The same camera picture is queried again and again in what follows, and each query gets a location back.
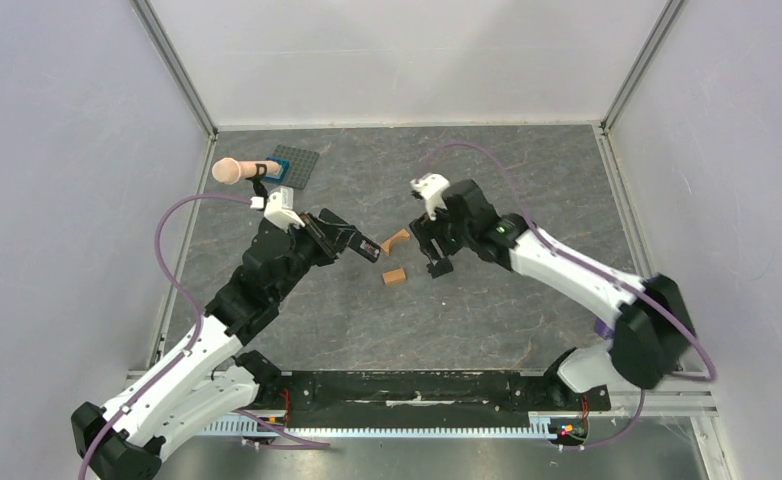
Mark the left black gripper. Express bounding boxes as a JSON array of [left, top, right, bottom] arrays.
[[271, 210, 357, 302]]

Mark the grey studded base plate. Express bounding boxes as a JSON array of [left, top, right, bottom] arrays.
[[272, 145, 320, 190]]

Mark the small wooden rectangular block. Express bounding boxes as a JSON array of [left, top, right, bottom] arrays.
[[382, 268, 407, 286]]

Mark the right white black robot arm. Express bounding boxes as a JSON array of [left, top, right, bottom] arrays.
[[410, 174, 696, 408]]

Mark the white slotted cable duct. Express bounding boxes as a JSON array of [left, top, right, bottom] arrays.
[[197, 414, 558, 440]]

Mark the black remote control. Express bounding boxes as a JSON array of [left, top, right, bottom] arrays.
[[348, 233, 382, 263]]

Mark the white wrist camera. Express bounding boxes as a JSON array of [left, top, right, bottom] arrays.
[[250, 186, 305, 231], [409, 173, 451, 221]]

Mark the blue square block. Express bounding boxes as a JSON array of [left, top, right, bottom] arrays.
[[262, 157, 290, 184]]

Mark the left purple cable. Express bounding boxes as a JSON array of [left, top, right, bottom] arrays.
[[76, 193, 254, 480]]

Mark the curved wooden arch block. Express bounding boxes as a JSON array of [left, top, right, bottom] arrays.
[[380, 229, 411, 256]]

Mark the purple cable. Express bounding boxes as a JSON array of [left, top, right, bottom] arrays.
[[76, 193, 254, 480], [417, 141, 718, 384]]

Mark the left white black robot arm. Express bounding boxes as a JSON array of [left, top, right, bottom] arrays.
[[71, 209, 382, 479]]

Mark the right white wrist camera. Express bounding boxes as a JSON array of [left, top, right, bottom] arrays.
[[409, 173, 451, 221]]

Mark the purple plastic holder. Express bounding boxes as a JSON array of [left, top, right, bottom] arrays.
[[593, 318, 614, 340]]

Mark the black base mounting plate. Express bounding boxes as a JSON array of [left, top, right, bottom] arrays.
[[234, 351, 611, 429]]

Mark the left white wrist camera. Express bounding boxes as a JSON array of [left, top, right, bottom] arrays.
[[250, 186, 305, 231]]

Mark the black battery cover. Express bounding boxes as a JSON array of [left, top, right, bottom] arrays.
[[427, 258, 454, 279]]

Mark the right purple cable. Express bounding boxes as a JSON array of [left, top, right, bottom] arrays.
[[417, 141, 718, 384]]

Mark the beige wooden peg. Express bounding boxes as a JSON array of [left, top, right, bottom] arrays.
[[211, 157, 264, 185]]

